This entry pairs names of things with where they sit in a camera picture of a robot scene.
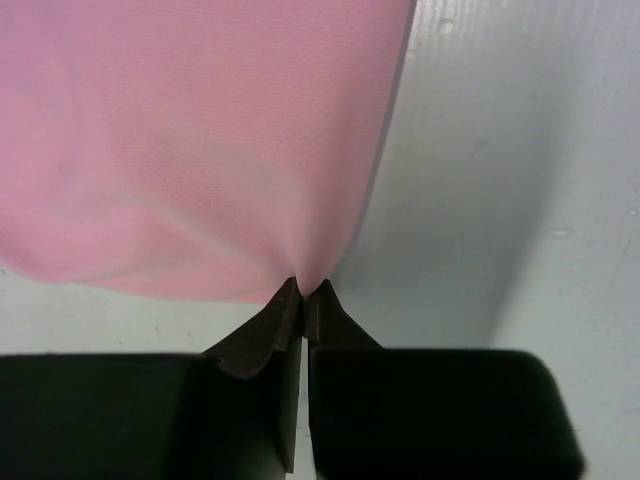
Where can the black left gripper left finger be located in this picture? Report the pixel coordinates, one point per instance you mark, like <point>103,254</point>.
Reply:
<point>229,412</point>

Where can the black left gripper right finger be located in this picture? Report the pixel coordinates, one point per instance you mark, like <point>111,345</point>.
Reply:
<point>389,413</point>

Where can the pink t-shirt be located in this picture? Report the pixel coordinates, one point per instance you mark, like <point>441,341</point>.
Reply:
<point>201,150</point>

